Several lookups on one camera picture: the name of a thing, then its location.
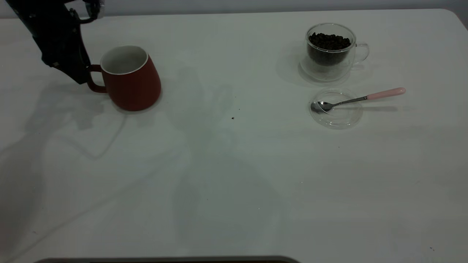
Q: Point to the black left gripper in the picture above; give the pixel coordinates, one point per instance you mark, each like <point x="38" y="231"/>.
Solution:
<point x="62" y="44"/>

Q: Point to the red ceramic mug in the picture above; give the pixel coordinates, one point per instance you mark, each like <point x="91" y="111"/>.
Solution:
<point x="135" y="91"/>

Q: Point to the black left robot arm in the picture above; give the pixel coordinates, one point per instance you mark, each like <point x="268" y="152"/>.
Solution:
<point x="29" y="11"/>

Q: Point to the clear glass cup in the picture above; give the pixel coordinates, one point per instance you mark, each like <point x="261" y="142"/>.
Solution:
<point x="329" y="72"/>

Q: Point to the coffee beans heap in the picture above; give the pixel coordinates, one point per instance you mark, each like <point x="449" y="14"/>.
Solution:
<point x="329" y="44"/>

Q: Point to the clear glass lid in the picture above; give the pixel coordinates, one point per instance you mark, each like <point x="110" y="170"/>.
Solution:
<point x="340" y="118"/>

